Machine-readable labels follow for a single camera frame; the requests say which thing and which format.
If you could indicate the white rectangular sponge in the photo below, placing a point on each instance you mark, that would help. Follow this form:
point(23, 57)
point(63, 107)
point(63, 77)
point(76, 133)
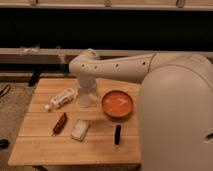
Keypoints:
point(80, 129)

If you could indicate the black object on floor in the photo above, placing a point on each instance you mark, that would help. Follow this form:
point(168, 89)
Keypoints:
point(4, 143)

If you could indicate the brown chocolate bar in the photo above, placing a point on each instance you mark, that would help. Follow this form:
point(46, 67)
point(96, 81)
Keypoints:
point(60, 124)

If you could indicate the orange bowl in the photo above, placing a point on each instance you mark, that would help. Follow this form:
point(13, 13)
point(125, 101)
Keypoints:
point(117, 104)

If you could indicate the black eraser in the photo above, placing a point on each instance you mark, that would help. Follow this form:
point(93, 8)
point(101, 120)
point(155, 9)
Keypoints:
point(117, 135)

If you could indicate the wooden table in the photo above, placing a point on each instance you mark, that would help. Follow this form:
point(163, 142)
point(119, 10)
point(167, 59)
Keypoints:
point(36, 145)

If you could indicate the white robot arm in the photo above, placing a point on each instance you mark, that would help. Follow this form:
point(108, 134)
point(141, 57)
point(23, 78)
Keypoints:
point(175, 105)

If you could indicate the white plastic bottle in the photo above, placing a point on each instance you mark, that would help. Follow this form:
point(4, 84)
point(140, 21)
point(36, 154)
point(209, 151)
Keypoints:
point(60, 99)

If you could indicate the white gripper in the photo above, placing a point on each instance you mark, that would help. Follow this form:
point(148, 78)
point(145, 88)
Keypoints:
point(86, 85)

